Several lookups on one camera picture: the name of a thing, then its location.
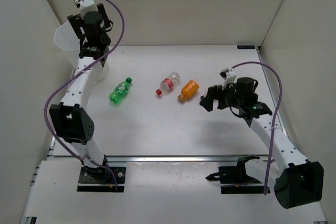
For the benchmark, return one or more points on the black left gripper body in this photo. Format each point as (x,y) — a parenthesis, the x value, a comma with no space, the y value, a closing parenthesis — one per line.
(106,40)

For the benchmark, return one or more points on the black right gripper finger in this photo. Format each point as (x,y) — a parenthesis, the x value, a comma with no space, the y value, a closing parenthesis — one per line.
(224,99)
(207,100)

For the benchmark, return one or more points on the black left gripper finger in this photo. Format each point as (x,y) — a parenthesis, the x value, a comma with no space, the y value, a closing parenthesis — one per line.
(102,21)
(76,23)

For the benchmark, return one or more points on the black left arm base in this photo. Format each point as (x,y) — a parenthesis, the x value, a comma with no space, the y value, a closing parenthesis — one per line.
(101,180)

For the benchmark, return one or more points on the translucent white plastic bin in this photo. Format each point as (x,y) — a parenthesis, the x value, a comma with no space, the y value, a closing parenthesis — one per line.
(66,39)

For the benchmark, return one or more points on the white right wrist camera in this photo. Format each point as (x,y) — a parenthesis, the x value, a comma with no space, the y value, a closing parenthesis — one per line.
(229,76)

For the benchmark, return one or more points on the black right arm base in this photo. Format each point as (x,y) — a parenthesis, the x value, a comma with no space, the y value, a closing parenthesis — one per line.
(234,179)

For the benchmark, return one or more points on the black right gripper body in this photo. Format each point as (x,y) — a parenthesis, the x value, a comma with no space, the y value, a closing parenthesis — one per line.
(235,100)

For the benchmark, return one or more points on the dark label on table edge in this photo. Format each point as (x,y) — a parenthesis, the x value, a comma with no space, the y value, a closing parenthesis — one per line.
(245,47)

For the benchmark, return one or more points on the green plastic soda bottle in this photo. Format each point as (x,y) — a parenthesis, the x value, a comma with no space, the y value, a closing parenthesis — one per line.
(121,90)

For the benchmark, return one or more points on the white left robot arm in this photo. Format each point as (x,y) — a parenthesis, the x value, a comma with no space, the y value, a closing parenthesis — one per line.
(70,118)

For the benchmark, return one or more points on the clear bottle red label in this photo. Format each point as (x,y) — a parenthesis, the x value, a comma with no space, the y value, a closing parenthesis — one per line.
(168,84)

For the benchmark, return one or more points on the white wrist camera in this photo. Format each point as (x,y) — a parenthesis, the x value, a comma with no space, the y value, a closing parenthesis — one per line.
(86,6)
(229,76)

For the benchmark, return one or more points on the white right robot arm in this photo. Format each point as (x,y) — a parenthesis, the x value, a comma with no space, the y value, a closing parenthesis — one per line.
(295,180)

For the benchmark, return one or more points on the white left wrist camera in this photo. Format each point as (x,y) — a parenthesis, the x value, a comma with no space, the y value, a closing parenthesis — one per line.
(86,6)

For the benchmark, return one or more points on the orange juice bottle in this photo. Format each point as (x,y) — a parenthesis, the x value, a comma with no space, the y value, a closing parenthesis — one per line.
(188,91)

